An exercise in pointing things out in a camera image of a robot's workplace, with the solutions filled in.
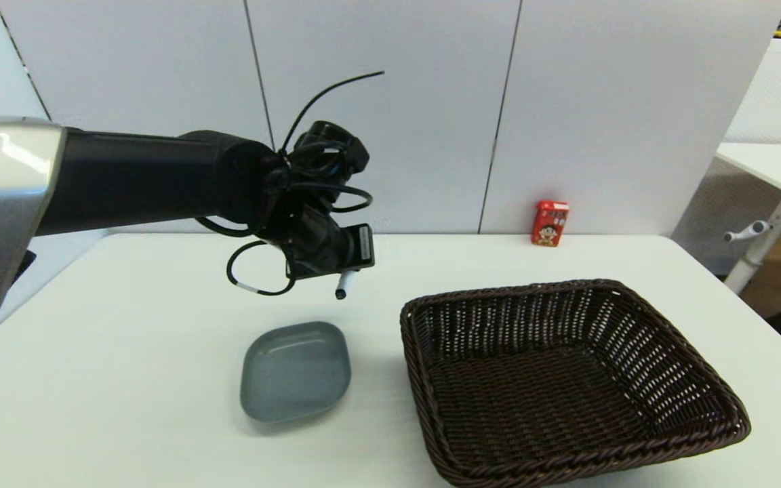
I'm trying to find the grey shallow plastic plate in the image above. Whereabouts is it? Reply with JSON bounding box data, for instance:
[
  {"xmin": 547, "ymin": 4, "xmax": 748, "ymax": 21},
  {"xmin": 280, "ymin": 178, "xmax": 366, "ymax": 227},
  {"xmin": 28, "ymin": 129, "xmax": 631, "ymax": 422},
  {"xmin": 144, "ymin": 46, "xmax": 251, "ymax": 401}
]
[{"xmin": 240, "ymin": 321, "xmax": 353, "ymax": 425}]

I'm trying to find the black zip tie tail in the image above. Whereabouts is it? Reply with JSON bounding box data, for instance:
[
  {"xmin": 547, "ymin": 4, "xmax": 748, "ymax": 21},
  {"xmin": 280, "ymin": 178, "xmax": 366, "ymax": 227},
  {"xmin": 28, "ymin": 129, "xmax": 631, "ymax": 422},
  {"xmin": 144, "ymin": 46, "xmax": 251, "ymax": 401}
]
[{"xmin": 282, "ymin": 70, "xmax": 386, "ymax": 154}]

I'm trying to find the red cartoon print carton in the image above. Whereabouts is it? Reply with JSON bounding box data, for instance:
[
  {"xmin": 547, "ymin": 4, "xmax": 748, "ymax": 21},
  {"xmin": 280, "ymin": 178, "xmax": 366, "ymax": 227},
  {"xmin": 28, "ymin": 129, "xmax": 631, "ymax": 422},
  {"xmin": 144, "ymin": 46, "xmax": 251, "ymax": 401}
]
[{"xmin": 532, "ymin": 201, "xmax": 571, "ymax": 247}]

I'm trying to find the dark brown wicker basket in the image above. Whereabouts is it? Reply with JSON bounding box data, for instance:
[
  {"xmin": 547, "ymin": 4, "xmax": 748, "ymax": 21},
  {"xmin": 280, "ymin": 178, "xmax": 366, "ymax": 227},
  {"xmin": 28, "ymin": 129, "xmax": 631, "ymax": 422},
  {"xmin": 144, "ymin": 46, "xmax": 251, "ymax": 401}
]
[{"xmin": 401, "ymin": 279, "xmax": 752, "ymax": 488}]

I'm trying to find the white side table leg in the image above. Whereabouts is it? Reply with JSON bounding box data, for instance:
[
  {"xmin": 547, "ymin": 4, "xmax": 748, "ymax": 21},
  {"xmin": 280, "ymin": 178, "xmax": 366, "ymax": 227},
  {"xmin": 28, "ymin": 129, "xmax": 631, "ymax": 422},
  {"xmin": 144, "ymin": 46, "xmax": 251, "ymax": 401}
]
[{"xmin": 723, "ymin": 195, "xmax": 781, "ymax": 296}]

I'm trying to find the white side table top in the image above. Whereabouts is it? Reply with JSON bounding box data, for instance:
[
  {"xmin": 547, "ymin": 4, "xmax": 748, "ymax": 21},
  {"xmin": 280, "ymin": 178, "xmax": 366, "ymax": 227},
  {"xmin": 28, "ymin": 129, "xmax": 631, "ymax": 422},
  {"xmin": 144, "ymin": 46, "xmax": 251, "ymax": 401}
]
[{"xmin": 716, "ymin": 142, "xmax": 781, "ymax": 214}]

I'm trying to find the black looping arm cable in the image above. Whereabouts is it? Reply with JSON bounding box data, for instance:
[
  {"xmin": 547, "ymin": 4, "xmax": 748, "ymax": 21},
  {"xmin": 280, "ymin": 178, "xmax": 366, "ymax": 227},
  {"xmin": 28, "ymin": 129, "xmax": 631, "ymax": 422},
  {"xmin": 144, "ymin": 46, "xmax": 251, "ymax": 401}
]
[{"xmin": 195, "ymin": 139, "xmax": 374, "ymax": 297}]

